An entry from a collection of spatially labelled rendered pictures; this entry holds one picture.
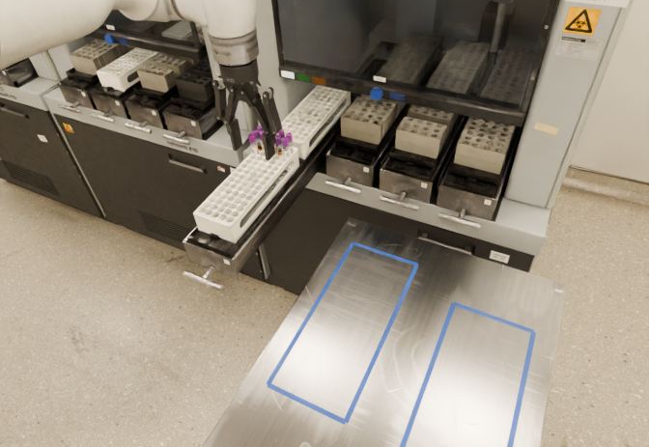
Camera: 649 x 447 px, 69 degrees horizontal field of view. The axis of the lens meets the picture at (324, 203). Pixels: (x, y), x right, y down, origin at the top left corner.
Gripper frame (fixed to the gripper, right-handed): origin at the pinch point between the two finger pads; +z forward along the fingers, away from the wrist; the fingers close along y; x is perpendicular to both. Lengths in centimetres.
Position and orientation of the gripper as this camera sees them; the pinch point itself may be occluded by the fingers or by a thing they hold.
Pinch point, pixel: (252, 142)
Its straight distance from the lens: 107.8
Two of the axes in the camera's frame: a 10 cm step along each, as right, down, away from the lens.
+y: 8.9, 2.8, -3.5
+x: 4.5, -6.3, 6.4
